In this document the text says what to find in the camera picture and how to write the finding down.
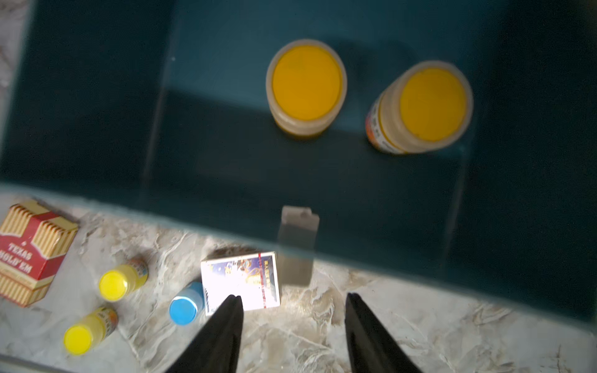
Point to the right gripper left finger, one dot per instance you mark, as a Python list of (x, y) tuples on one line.
[(216, 347)]

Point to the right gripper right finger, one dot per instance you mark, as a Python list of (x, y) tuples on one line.
[(370, 347)]

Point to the blue paint can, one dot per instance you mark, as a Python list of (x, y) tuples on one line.
[(188, 304)]

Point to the teal drawer cabinet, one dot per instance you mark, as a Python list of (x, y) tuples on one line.
[(159, 109)]

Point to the orange paint can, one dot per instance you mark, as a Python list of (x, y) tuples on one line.
[(306, 86), (427, 108)]

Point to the yellow paint can upper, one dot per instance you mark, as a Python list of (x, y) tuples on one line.
[(123, 280)]

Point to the yellow paint can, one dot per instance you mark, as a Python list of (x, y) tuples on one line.
[(123, 280), (90, 331)]

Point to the yellow paint can lower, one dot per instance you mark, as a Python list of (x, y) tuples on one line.
[(90, 331)]

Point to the purple playing card box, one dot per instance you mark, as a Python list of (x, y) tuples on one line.
[(252, 277)]

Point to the red Texas Hold'em card box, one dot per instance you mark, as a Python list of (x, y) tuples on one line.
[(34, 243)]

